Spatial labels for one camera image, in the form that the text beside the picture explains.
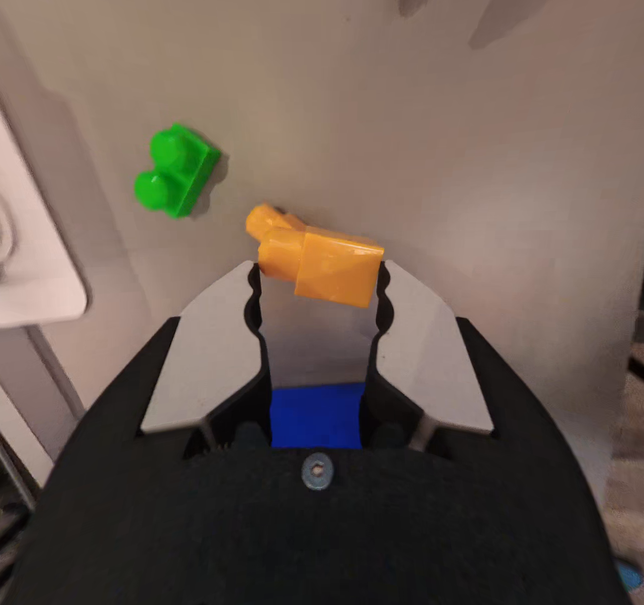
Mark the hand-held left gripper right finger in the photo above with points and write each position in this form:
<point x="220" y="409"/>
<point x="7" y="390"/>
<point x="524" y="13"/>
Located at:
<point x="432" y="363"/>

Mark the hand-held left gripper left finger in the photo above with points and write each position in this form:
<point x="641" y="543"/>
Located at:
<point x="201" y="363"/>

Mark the blue plastic bin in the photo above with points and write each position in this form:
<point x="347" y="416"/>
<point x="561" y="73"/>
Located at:
<point x="317" y="413"/>

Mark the green two-stud block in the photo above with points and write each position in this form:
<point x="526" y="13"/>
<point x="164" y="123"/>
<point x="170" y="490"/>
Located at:
<point x="176" y="162"/>

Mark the grey desk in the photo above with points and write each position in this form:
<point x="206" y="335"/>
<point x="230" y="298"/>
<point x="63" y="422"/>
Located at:
<point x="402" y="111"/>

